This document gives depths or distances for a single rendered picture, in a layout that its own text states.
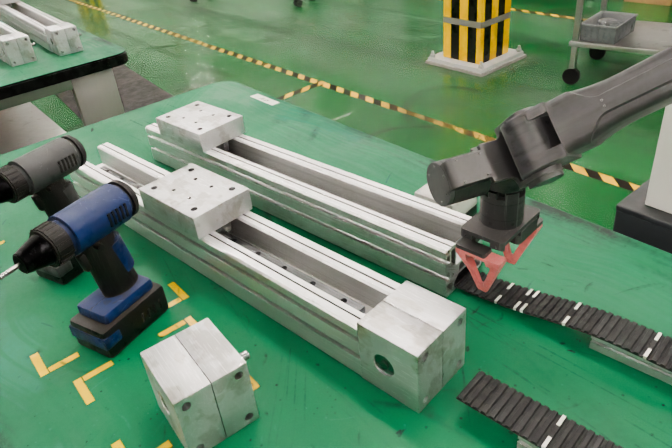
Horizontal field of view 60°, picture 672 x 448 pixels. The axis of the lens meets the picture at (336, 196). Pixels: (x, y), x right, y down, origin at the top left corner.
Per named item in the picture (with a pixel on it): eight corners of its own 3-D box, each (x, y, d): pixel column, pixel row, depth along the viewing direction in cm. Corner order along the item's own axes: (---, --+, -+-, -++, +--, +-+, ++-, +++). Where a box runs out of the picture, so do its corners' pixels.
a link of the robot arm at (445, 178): (572, 171, 66) (541, 103, 68) (483, 198, 62) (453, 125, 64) (519, 202, 77) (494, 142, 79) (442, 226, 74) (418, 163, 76)
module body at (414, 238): (481, 264, 92) (483, 219, 88) (445, 298, 86) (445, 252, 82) (190, 143, 142) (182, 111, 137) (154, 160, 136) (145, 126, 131)
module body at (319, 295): (408, 333, 81) (406, 285, 77) (361, 377, 75) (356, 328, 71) (119, 176, 130) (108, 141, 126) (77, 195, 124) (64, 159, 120)
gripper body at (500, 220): (459, 238, 79) (460, 191, 75) (498, 205, 85) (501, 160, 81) (502, 256, 75) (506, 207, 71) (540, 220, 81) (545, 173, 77)
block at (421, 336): (474, 352, 77) (477, 297, 72) (418, 414, 69) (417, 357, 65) (418, 323, 82) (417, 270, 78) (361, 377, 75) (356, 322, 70)
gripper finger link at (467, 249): (452, 288, 82) (454, 234, 78) (480, 263, 87) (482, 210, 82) (496, 309, 78) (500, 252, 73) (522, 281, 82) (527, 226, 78)
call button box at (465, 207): (477, 214, 104) (478, 184, 101) (446, 240, 99) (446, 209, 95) (439, 201, 109) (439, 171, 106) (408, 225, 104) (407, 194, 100)
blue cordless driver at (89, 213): (176, 304, 91) (140, 182, 79) (72, 398, 76) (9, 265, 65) (141, 291, 94) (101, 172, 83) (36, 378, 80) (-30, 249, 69)
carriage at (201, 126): (247, 144, 125) (242, 115, 121) (206, 165, 118) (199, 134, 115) (203, 127, 135) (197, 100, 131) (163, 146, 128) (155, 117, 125)
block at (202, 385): (276, 406, 72) (264, 351, 67) (192, 460, 67) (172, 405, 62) (237, 361, 79) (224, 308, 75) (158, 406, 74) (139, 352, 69)
